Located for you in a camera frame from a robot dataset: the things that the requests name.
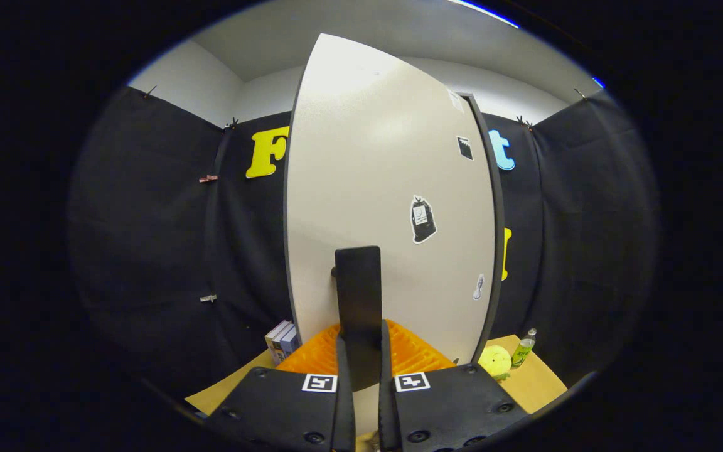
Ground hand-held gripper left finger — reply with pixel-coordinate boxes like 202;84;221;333
201;320;357;452

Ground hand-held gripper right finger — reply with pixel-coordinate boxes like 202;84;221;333
377;319;528;452

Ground black door handle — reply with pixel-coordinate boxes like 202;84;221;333
331;246;384;393

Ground beige shoe cabinet door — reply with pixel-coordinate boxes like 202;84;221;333
283;33;499;434

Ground yellow plush toy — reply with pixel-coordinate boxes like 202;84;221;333
478;345;514;382

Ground white book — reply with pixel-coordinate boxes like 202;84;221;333
270;323;296;365

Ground beige book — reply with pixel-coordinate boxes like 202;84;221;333
265;320;288;362

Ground green drink bottle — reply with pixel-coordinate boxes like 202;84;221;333
511;328;538;369

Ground black backdrop cloth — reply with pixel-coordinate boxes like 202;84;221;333
67;85;660;402

